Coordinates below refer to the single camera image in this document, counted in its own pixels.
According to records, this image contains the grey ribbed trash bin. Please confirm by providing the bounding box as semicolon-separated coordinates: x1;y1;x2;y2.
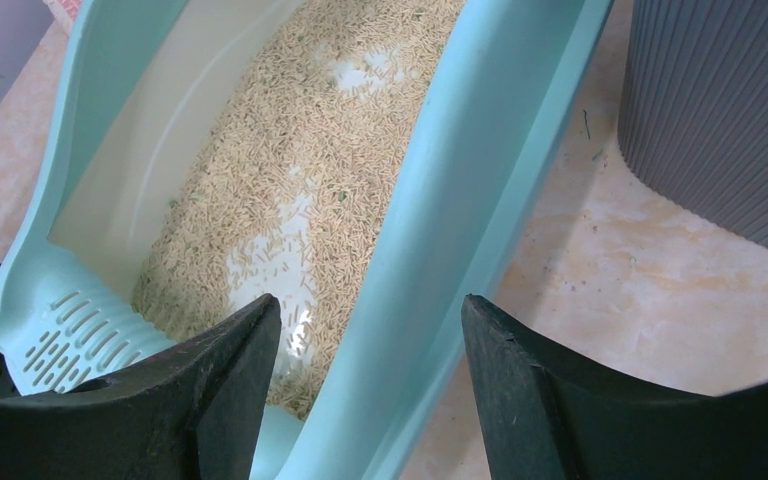
618;1;768;248

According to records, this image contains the cream pink printed cloth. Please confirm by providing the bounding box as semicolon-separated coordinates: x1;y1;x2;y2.
43;0;82;35

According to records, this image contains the teal plastic litter box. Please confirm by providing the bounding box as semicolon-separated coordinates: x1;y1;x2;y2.
0;1;611;479

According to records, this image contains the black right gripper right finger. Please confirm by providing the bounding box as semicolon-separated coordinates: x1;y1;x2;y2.
461;295;768;479

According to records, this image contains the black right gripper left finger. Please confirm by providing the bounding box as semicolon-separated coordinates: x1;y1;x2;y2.
0;294;281;479

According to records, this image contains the beige cat litter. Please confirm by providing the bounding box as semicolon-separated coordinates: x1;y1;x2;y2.
131;1;463;419

